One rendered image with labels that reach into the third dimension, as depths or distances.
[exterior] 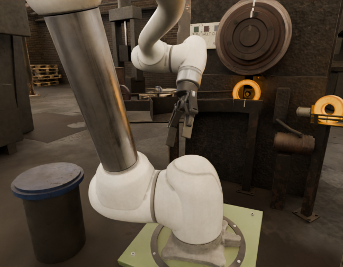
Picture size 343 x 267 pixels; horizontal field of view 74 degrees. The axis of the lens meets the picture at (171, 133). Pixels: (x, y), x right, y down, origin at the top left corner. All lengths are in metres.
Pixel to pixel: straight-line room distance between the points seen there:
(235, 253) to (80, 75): 0.62
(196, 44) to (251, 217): 0.65
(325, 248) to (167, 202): 1.15
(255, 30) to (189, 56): 0.79
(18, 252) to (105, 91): 1.23
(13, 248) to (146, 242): 0.97
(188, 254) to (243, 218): 0.26
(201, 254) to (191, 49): 0.67
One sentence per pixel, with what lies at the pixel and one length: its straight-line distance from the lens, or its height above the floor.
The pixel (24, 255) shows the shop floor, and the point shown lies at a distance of 1.55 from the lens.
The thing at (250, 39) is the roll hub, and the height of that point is 1.10.
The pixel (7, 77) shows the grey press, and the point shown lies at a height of 0.78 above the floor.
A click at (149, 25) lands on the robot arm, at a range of 0.70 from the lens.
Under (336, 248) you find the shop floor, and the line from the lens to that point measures 1.64.
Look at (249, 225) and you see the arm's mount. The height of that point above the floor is 0.44.
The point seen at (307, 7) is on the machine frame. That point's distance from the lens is 1.85.
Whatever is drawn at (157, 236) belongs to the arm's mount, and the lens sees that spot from 0.81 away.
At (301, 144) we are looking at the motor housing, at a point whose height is 0.49.
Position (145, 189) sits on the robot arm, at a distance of 0.64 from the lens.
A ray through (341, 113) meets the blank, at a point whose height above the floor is 0.70.
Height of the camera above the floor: 0.96
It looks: 17 degrees down
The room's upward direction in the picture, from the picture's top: straight up
